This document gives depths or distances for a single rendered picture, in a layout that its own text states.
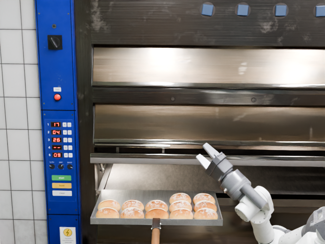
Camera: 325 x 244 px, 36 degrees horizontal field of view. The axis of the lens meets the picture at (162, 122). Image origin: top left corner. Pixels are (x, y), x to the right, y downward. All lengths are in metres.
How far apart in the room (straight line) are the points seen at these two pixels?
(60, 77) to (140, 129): 0.42
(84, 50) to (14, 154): 0.59
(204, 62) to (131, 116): 0.41
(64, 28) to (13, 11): 0.23
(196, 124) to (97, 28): 0.61
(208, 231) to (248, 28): 0.97
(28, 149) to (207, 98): 0.86
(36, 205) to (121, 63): 0.80
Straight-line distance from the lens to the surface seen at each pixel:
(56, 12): 2.21
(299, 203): 2.47
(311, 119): 2.35
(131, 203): 2.20
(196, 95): 2.24
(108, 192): 2.43
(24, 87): 2.33
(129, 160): 2.17
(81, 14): 2.22
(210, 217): 2.13
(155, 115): 2.27
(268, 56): 2.26
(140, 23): 2.20
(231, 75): 2.22
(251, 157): 2.19
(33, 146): 2.39
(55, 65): 2.24
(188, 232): 2.46
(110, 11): 2.20
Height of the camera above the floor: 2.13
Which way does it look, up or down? 15 degrees down
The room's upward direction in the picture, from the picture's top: 1 degrees clockwise
